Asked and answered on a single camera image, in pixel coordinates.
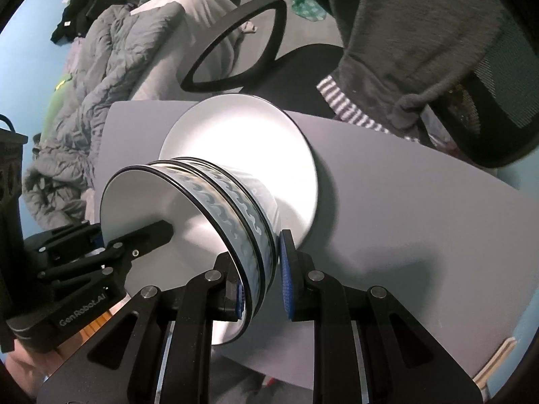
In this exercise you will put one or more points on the grey quilted comforter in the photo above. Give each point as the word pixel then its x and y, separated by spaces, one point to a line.
pixel 113 71

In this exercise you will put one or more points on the black mesh office chair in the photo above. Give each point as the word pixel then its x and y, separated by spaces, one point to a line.
pixel 294 67

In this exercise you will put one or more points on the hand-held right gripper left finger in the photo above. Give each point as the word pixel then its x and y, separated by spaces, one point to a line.
pixel 227 298

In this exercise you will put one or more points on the light wood plank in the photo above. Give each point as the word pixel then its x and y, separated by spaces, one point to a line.
pixel 501 355

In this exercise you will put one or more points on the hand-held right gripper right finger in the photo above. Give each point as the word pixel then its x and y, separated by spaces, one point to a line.
pixel 286 277

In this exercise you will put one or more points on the striped grey white cloth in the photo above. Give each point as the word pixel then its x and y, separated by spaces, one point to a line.
pixel 345 101

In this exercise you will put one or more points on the black clothes pile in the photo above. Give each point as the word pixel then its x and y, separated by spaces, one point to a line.
pixel 80 12

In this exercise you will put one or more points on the dark grey fleece robe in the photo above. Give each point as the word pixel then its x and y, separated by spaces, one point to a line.
pixel 400 29

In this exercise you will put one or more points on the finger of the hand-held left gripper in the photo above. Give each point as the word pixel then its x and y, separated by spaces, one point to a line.
pixel 143 240
pixel 63 240

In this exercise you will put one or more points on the person's left hand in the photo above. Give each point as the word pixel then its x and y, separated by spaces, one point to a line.
pixel 29 370

